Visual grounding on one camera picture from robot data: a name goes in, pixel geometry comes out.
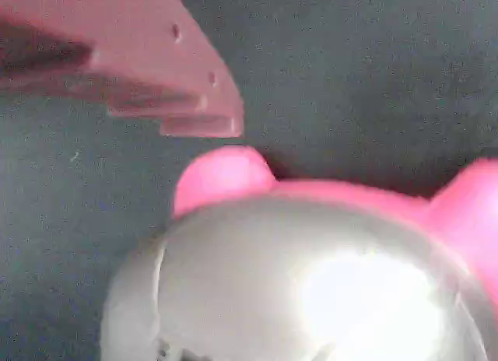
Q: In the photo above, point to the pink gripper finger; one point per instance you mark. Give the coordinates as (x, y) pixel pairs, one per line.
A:
(148, 53)

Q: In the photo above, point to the pink turtle toy silver shell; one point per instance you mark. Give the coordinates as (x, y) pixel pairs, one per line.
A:
(295, 275)

